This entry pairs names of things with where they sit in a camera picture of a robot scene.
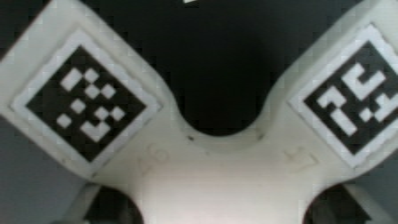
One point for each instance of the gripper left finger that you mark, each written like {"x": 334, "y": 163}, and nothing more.
{"x": 101, "y": 207}

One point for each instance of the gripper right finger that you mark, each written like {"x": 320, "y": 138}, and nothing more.
{"x": 343, "y": 206}

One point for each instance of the white cross table base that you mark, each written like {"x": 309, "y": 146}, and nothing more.
{"x": 87, "y": 102}

